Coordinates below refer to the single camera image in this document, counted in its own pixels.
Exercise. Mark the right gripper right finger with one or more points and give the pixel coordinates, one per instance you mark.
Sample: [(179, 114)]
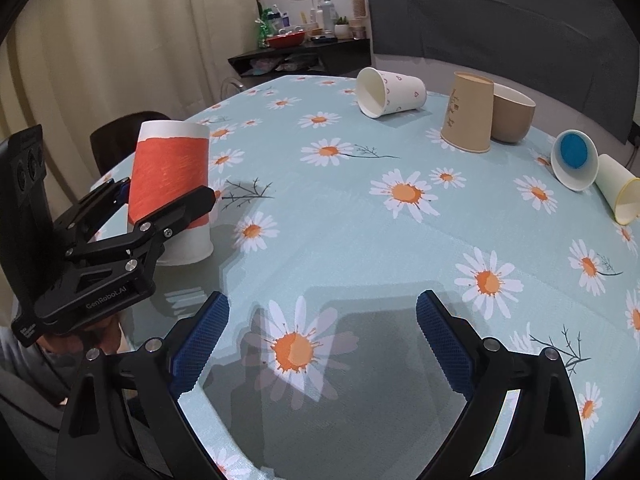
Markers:
[(544, 439)]

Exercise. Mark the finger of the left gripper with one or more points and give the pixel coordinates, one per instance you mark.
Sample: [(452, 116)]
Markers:
[(83, 220), (180, 226)]

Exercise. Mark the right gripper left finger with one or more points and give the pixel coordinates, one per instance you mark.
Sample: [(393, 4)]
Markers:
[(123, 420)]

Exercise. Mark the orange sleeved white paper cup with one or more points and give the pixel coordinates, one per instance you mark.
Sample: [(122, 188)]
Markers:
[(171, 159)]

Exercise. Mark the yellow rimmed white paper cup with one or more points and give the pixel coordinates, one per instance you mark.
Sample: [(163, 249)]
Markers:
[(620, 188)]

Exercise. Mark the white cup with pink hearts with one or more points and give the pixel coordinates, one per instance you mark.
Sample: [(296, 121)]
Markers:
[(380, 93)]

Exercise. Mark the white cup with blue bottom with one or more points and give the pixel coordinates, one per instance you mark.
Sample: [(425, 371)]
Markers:
[(574, 160)]

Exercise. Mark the brown kraft paper cup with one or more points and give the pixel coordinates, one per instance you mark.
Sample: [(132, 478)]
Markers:
[(468, 117)]

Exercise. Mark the person's left hand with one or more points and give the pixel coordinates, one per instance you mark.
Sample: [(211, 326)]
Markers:
[(106, 336)]

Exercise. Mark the dark brown chair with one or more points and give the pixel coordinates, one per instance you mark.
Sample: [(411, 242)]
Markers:
[(115, 141)]

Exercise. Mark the beige curtain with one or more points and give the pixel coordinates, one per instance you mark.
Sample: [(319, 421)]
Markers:
[(72, 66)]

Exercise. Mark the daisy print blue tablecloth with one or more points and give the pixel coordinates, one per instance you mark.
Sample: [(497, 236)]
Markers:
[(328, 226)]

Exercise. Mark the green plastic bottle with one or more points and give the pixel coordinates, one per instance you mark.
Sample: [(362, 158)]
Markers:
[(267, 25)]

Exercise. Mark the red bowl on shelf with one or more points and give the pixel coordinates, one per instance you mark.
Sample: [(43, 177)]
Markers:
[(288, 40)]

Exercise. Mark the black side shelf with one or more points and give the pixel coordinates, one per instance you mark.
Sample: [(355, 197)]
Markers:
[(341, 58)]

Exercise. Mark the small potted plant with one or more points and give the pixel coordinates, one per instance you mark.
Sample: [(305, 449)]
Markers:
[(341, 28)]

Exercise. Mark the white bottle on shelf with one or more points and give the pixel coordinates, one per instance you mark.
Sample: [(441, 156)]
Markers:
[(327, 9)]

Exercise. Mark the brown ceramic bowl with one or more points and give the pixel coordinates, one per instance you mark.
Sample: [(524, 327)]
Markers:
[(512, 115)]

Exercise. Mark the dark grey cloth covered screen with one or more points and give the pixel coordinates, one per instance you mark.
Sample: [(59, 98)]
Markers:
[(582, 53)]

